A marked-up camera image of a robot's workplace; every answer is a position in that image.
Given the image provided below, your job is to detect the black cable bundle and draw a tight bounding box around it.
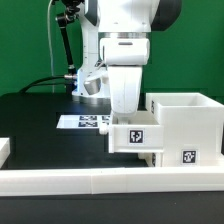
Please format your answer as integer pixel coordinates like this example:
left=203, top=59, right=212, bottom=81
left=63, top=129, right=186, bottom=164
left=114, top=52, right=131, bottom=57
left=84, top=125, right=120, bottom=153
left=19, top=75, right=78, bottom=94

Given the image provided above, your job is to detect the white drawer front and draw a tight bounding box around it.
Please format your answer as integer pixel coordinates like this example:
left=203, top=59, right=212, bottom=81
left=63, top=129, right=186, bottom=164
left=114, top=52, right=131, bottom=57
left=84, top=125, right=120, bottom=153
left=138, top=153, right=163, bottom=167

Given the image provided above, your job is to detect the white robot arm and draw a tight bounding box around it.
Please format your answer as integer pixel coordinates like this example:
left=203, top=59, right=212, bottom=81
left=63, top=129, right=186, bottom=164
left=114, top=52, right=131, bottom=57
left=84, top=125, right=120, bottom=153
left=75, top=0, right=182, bottom=123

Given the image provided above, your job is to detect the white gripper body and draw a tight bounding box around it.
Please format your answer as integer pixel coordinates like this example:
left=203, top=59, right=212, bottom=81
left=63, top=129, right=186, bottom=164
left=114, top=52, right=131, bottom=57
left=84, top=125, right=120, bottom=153
left=100, top=38, right=150, bottom=123

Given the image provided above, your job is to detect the white cable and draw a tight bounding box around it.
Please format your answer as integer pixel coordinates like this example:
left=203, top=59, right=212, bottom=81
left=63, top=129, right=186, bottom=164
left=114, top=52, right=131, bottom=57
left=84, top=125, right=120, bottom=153
left=47, top=0, right=56, bottom=94

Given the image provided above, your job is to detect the white obstacle fence frame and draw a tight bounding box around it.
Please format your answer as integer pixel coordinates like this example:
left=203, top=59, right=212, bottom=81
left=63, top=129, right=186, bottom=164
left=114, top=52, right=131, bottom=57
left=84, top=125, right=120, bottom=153
left=0, top=138, right=224, bottom=196

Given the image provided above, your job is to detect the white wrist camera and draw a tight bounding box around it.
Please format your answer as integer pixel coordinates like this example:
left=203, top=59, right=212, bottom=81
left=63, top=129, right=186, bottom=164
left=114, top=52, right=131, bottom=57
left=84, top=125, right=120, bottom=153
left=84, top=75, right=108, bottom=95

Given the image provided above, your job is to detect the white drawer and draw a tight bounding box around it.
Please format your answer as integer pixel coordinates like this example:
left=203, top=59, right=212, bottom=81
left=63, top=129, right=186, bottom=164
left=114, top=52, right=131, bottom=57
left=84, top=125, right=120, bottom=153
left=138, top=153, right=163, bottom=167
left=99, top=111, right=164, bottom=153

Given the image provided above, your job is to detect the white drawer cabinet box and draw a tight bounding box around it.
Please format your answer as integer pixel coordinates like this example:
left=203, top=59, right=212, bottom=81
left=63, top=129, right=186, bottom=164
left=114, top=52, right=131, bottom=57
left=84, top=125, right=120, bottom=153
left=146, top=93, right=224, bottom=167

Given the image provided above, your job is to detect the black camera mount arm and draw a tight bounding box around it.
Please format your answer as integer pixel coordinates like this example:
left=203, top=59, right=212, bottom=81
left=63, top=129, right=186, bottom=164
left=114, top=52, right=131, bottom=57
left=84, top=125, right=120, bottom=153
left=55, top=0, right=81, bottom=81

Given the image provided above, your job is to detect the white tag marker sheet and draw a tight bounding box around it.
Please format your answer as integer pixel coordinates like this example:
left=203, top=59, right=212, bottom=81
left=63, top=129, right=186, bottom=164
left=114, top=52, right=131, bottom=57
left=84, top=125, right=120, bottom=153
left=57, top=115, right=110, bottom=129

